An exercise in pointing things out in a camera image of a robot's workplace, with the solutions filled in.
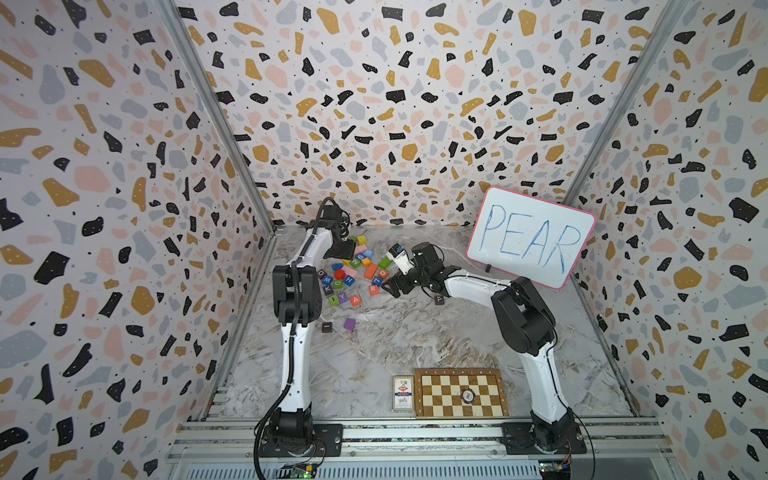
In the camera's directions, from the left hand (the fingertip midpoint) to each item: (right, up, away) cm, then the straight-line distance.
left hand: (350, 251), depth 108 cm
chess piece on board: (+36, -38, -30) cm, 61 cm away
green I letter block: (-4, -17, -10) cm, 20 cm away
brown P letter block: (+31, -17, -8) cm, 37 cm away
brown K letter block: (-4, -24, -15) cm, 29 cm away
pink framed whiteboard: (+64, +3, -10) cm, 65 cm away
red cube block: (-3, -8, -2) cm, 9 cm away
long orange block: (+7, -7, 0) cm, 10 cm away
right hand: (+16, -9, -10) cm, 21 cm away
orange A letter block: (+4, -17, -9) cm, 19 cm away
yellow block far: (+3, +4, +8) cm, 10 cm away
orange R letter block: (+9, -14, -5) cm, 17 cm away
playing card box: (+19, -38, -28) cm, 52 cm away
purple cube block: (+2, -23, -13) cm, 27 cm away
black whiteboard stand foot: (+50, -7, +1) cm, 51 cm away
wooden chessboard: (+29, -38, -30) cm, 56 cm away
